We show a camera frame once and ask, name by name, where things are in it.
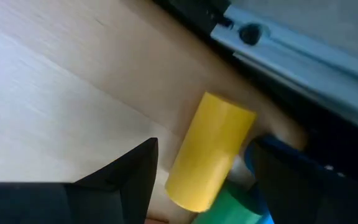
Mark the silver metal bracket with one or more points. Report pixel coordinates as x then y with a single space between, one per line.
291 62

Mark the green medium block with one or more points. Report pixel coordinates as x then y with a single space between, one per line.
225 208

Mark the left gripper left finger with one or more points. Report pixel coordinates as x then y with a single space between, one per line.
120 193

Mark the yellow cylinder block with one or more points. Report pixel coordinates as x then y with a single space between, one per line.
210 149

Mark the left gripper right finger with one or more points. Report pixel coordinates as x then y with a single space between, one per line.
306 199

